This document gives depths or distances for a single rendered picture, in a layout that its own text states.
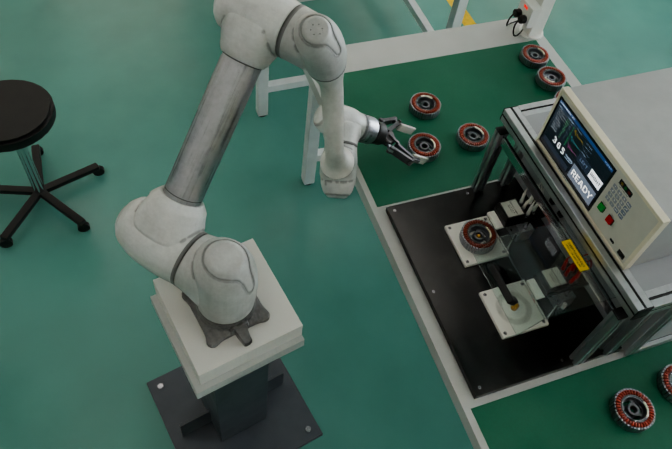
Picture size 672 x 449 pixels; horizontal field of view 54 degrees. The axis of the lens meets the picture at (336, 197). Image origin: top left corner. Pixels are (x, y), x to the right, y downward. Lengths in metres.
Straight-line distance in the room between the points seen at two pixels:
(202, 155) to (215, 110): 0.11
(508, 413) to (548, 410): 0.11
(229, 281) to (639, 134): 1.05
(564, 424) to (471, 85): 1.27
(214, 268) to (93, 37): 2.47
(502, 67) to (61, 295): 1.96
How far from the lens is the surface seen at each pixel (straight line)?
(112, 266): 2.91
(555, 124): 1.86
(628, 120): 1.81
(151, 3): 4.06
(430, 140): 2.30
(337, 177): 1.95
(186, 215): 1.66
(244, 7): 1.55
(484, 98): 2.56
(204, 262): 1.60
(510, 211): 2.01
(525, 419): 1.91
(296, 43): 1.49
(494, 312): 1.98
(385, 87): 2.49
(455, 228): 2.10
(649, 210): 1.65
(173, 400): 2.60
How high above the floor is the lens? 2.45
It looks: 53 degrees down
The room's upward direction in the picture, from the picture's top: 9 degrees clockwise
